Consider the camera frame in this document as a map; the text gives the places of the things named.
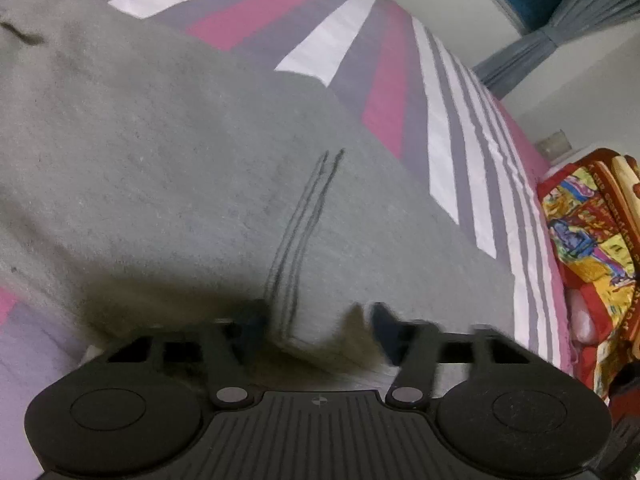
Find red yellow printed quilt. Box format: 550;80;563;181
536;147;640;411

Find pale pink pillow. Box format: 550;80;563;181
569;290;602;347

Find cream brown printed blanket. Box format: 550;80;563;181
607;154;640;198

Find grey cylindrical container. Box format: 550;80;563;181
537;130;568;158

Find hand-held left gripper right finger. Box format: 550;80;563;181
369;302;532;409

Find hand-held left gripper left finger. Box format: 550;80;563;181
104;299;272;409

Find grey curtain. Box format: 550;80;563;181
472;0;640;99

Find bed with striped sheet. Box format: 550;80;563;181
0;0;576;392

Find grey pants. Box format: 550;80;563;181
0;0;519;386

